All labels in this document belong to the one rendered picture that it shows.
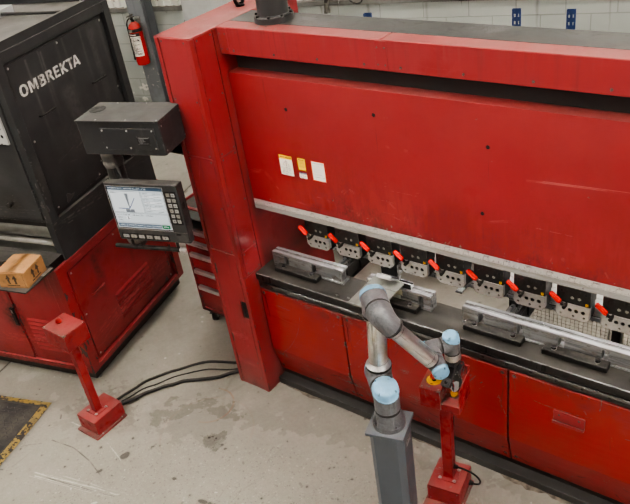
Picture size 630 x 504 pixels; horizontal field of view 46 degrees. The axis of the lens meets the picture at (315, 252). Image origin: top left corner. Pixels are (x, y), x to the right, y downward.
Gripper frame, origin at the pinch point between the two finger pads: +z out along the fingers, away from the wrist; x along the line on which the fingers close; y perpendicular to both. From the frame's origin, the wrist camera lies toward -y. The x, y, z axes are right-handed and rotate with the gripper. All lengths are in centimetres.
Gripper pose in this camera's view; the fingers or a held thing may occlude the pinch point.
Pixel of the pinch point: (453, 390)
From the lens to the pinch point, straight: 366.4
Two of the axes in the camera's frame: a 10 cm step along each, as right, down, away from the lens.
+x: -8.8, -1.5, 4.5
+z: 1.7, 7.9, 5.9
